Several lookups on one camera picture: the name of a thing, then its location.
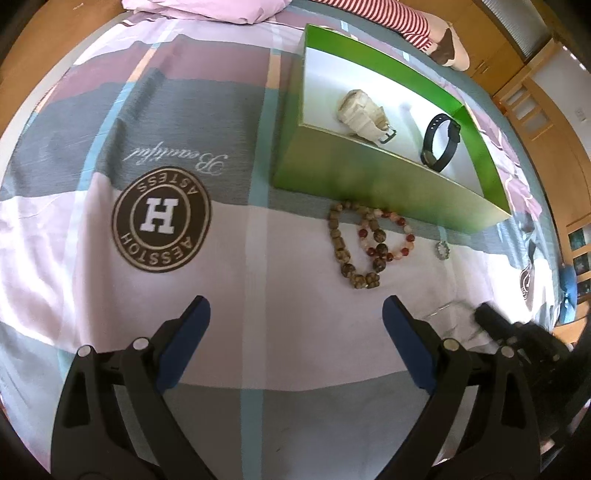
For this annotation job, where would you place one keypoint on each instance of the cream white wrist watch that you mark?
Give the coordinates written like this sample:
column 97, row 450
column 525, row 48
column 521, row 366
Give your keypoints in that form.
column 365, row 118

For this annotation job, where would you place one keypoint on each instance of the pink pillow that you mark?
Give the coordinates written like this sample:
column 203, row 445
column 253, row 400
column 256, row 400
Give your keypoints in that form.
column 241, row 12

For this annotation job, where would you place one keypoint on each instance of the blue plush toy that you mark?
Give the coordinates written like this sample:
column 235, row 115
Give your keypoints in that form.
column 568, row 285

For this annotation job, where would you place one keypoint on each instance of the green cardboard box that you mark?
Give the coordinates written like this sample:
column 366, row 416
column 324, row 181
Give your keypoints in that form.
column 320, row 156

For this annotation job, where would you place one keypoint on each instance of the wooden cabinet with glass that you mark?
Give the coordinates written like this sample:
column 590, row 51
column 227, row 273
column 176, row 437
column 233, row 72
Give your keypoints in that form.
column 548, row 104

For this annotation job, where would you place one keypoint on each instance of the patchwork bed sheet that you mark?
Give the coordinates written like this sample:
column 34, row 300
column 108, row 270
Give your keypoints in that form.
column 144, row 178

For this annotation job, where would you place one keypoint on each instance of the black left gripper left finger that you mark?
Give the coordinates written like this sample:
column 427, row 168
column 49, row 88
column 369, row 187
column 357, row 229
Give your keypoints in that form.
column 90, row 439

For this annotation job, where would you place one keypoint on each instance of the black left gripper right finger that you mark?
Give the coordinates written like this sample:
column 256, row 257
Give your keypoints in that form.
column 501, row 439

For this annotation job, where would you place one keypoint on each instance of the black wrist watch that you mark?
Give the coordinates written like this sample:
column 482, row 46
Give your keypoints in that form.
column 441, row 141

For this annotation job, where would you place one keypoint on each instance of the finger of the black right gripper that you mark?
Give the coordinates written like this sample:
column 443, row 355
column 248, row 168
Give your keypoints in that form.
column 496, row 325

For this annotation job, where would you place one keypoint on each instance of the striped plush doll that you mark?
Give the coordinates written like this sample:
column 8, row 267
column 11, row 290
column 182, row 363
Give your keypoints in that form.
column 428, row 33

